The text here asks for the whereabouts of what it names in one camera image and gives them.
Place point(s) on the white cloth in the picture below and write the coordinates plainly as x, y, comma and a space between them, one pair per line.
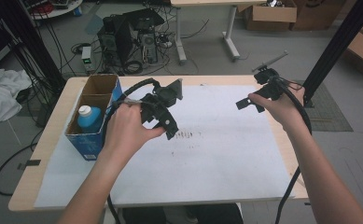
2, 93

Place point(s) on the wooden table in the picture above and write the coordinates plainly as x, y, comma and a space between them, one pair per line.
282, 81

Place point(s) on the black tape strip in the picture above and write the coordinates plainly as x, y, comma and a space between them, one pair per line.
30, 164

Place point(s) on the small computer tower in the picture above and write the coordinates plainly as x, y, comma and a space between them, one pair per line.
148, 46

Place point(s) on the blue cardboard box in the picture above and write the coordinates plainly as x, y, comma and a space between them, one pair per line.
89, 143

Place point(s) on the person's left hand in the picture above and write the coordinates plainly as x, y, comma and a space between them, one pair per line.
129, 130

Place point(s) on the black computer tower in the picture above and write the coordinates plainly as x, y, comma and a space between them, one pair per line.
115, 40

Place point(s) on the closed cardboard box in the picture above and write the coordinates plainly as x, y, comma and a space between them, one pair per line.
317, 14

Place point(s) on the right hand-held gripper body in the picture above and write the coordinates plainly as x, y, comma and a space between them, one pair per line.
268, 79

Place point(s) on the blue bottle with white cap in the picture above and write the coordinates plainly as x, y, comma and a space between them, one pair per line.
89, 119

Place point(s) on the open cardboard box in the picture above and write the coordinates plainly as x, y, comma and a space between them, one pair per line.
271, 15

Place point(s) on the white-legged desk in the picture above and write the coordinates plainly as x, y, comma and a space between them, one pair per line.
232, 37

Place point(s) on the round white table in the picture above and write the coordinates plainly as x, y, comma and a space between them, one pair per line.
56, 9

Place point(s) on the grey power supply box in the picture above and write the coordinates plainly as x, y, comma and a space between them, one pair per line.
86, 57

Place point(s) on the white table mat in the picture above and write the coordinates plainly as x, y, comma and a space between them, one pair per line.
226, 161

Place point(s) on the grey floor mat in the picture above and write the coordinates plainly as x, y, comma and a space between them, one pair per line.
334, 115

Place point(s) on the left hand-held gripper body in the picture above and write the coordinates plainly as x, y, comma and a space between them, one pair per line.
163, 96

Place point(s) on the black metal stand post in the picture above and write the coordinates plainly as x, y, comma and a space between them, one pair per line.
36, 46
341, 40

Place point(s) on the person's right hand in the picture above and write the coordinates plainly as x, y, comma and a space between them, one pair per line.
282, 109

